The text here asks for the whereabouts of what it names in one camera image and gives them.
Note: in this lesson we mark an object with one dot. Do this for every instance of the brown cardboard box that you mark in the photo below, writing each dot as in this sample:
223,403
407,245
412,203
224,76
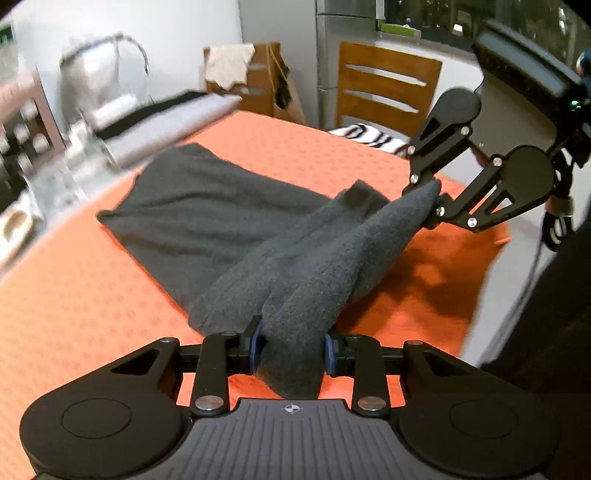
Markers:
263,83

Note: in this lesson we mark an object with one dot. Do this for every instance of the folded black garment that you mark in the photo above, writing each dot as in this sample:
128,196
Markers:
175,99

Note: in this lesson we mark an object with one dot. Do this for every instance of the green box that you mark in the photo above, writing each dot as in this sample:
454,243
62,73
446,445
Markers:
397,28

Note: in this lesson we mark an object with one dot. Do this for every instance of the folded light grey garment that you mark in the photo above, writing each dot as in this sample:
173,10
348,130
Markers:
184,122

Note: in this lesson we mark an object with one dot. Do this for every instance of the dark grey long-sleeve shirt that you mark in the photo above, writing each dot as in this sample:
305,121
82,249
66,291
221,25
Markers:
207,207

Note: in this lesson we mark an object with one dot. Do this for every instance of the wooden chair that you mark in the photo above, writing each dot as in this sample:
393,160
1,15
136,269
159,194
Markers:
369,57

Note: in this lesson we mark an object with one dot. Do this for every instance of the brown cup-print water dispenser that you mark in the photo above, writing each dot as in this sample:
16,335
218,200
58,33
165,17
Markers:
27,101

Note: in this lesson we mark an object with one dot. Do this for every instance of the black and white striped cloth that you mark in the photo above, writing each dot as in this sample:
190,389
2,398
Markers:
369,136

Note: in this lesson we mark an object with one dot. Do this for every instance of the person's dark clothing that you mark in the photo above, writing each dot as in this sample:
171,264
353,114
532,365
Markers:
554,346

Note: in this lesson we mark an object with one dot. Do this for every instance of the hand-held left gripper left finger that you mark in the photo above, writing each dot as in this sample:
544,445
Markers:
255,346

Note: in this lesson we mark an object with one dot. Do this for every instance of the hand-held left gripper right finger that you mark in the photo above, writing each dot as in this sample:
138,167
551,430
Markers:
328,355

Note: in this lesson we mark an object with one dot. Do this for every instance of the orange tablecloth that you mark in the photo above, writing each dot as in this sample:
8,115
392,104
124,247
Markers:
69,300

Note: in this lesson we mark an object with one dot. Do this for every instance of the person's right hand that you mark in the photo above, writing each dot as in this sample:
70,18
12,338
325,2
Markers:
561,184

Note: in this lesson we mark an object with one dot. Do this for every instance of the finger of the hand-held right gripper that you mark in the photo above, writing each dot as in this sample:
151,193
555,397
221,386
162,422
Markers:
480,180
429,147

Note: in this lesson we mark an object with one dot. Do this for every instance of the night window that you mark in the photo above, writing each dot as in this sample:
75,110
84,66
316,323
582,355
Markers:
438,14

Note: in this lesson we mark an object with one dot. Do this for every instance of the silver refrigerator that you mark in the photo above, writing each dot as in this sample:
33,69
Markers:
328,55

